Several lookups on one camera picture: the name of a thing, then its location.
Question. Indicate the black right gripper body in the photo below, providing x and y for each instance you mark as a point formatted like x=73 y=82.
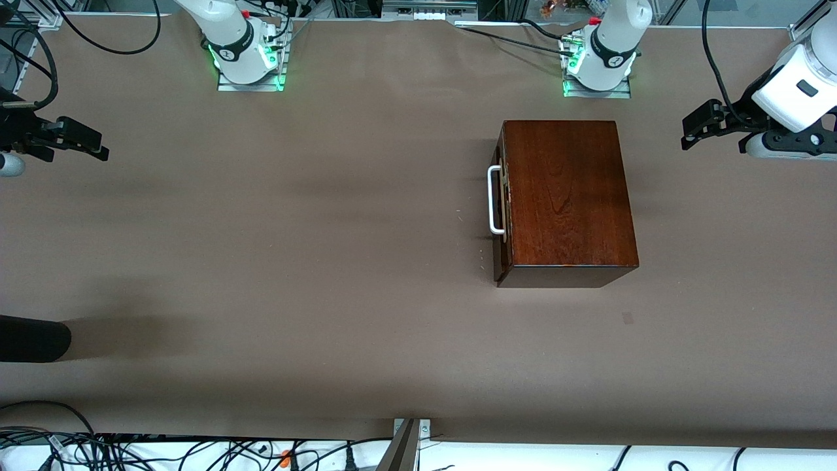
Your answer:
x=18 y=126

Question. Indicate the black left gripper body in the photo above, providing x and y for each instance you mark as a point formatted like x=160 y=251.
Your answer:
x=743 y=112

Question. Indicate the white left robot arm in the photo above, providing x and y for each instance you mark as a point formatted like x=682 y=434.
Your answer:
x=614 y=39

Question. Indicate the dark brown wooden cabinet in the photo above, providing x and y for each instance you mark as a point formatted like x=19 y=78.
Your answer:
x=569 y=196

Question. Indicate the copper coloured object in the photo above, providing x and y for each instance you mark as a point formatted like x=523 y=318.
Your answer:
x=548 y=8

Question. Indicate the black rounded cylinder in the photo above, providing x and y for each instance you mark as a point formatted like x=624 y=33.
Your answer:
x=33 y=340

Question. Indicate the grey power strip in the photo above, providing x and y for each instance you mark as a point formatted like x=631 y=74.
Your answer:
x=428 y=14

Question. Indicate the orange connector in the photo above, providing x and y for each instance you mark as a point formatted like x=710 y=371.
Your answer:
x=286 y=458

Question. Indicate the aluminium frame rail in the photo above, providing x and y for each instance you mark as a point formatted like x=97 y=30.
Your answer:
x=49 y=19
x=799 y=33

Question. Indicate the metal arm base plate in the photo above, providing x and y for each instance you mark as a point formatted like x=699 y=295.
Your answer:
x=252 y=86
x=595 y=93

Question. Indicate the aluminium camera mount post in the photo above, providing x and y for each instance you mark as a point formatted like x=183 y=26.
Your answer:
x=402 y=451

